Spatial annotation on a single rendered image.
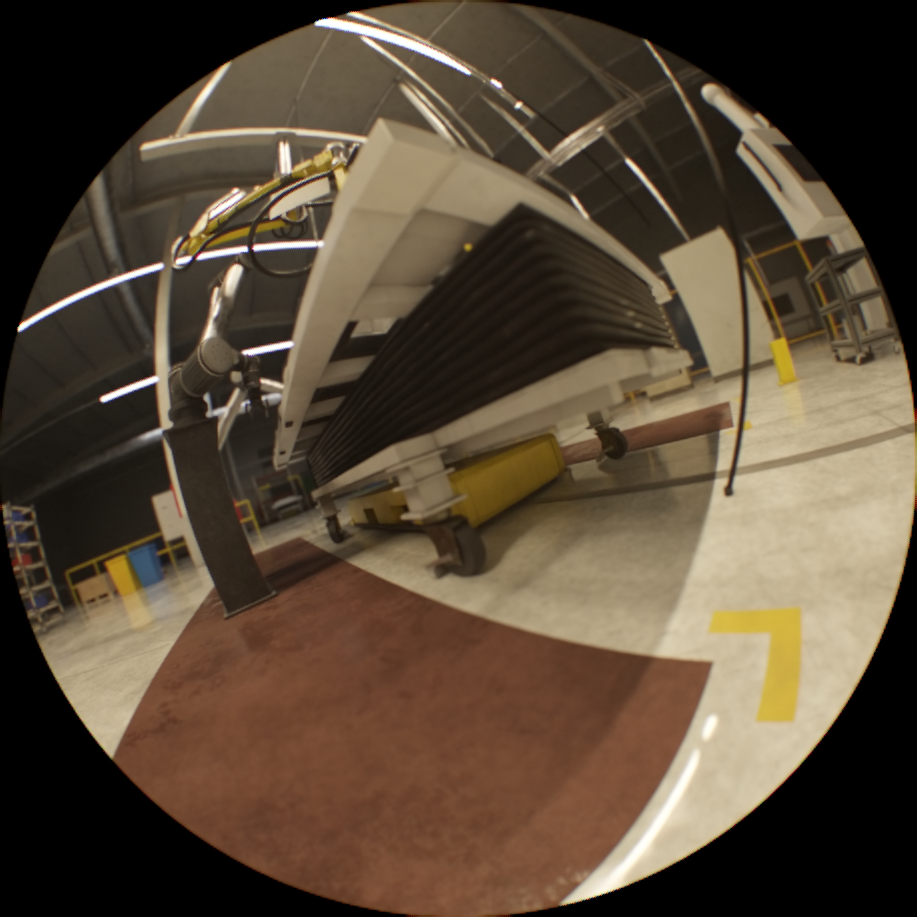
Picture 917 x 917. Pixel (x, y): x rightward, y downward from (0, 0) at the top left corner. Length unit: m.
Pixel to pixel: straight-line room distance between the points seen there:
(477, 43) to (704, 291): 8.65
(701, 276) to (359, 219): 4.99
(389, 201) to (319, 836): 0.85
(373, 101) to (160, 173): 6.24
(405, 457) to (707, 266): 5.03
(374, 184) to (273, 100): 9.95
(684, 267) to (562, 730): 5.28
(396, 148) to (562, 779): 0.76
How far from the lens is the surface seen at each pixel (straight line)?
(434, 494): 0.85
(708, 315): 5.15
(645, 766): 0.39
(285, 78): 10.21
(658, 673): 0.46
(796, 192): 2.69
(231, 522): 1.55
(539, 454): 1.56
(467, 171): 0.56
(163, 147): 3.25
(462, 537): 0.83
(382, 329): 1.26
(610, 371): 0.52
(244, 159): 11.20
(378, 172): 0.49
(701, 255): 5.34
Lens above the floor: 0.36
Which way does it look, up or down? 2 degrees down
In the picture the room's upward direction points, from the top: 20 degrees counter-clockwise
